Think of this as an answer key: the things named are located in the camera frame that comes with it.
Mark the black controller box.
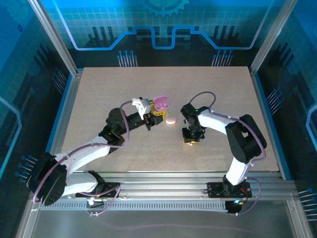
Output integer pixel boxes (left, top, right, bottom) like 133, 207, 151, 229
224, 199, 243, 216

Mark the grey metal tray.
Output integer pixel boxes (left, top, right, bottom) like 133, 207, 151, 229
14, 192, 314, 238

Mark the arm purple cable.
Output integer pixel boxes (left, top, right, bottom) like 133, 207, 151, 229
32, 100, 131, 218
189, 91, 267, 216

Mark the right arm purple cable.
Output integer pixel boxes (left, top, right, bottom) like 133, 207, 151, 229
189, 91, 267, 216

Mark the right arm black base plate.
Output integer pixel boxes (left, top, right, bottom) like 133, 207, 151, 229
207, 182, 253, 199

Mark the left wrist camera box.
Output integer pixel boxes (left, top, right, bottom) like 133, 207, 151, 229
131, 97, 154, 119

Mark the white cable connector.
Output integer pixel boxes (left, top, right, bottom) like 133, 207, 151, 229
86, 198, 105, 209

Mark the slotted grey cable duct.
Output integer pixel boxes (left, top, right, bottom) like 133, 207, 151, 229
39, 201, 230, 212

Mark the purple earbud charging case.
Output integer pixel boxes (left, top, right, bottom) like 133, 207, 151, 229
153, 95, 170, 112

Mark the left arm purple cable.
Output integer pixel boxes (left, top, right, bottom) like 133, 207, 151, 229
32, 100, 131, 218

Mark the aluminium table rail wide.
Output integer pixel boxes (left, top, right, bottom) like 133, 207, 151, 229
32, 172, 298, 199

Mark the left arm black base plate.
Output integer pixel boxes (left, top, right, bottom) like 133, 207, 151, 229
75, 182, 121, 199

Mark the aluminium frame post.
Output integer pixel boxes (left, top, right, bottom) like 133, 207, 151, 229
27, 0, 79, 76
250, 0, 299, 76

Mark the aluminium table side rail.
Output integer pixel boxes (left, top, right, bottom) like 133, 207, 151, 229
250, 70, 292, 180
46, 70, 84, 176

